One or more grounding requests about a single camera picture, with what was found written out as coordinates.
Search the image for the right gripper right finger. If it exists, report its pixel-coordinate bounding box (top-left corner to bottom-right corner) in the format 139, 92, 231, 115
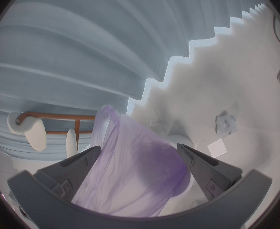
176, 144, 243, 201

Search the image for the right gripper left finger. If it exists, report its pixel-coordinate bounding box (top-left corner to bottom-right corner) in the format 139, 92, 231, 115
35, 146, 102, 203

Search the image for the pale blue curtain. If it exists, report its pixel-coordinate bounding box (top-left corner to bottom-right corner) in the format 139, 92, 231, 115
0, 0, 271, 162

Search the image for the white padded wooden chair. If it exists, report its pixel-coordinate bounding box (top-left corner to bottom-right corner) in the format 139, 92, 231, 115
7, 112, 97, 159

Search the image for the purple plastic bag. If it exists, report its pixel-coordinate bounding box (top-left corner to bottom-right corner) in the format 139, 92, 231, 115
71, 105, 191, 218

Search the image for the white trash bin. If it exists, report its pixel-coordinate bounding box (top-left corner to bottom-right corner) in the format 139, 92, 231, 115
164, 133, 194, 198

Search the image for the crumpled white paper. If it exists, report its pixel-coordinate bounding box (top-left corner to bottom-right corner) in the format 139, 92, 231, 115
215, 114, 238, 135

